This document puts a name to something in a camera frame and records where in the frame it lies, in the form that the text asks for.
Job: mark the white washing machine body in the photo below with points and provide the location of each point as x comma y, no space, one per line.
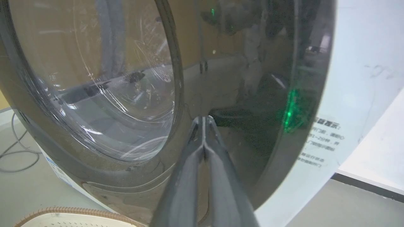
353,94

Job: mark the blue white energy label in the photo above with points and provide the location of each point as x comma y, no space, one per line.
58,171

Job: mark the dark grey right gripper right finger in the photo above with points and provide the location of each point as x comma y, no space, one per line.
227,189

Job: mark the white warning label sticker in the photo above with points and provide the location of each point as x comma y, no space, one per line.
323,142

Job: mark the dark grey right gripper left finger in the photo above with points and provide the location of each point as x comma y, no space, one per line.
183,186

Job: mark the white basket with brown rim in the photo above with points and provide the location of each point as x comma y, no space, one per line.
72,218

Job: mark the dark round washing machine door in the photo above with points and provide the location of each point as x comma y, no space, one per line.
221,78

